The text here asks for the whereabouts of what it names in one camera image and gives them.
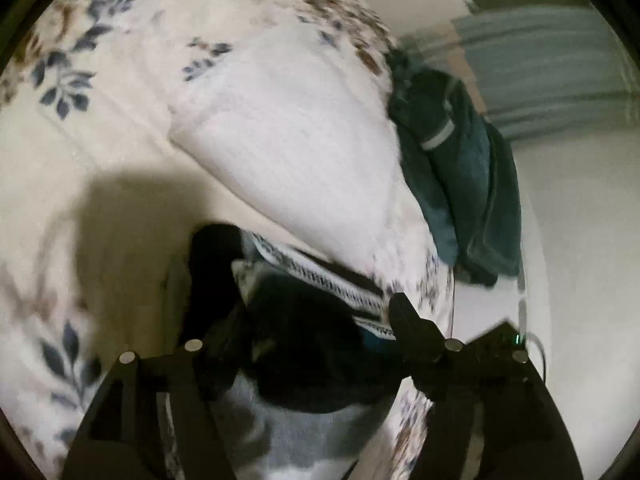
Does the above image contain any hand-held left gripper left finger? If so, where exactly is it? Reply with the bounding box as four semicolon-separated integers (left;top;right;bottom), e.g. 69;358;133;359
60;223;247;480

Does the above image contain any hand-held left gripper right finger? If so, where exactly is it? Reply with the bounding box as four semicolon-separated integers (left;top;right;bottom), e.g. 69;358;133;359
387;292;586;480

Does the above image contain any striped knit sweater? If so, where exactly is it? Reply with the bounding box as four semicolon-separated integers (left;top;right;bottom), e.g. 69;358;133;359
165;230;451;480

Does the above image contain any white bed headboard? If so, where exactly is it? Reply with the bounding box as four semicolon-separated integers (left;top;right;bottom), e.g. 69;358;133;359
500;135;626;411

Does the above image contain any floral bedspread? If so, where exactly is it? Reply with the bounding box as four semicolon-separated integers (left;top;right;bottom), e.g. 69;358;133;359
0;0;457;480

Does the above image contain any white folded garment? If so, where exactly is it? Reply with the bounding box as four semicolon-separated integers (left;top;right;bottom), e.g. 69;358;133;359
169;24;437;282

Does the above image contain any dark green plush blanket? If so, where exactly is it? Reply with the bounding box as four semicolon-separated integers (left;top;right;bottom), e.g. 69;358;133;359
384;50;524;287

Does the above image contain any wide green curtain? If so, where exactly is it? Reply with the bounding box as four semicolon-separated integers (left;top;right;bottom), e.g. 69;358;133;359
449;4;632;142

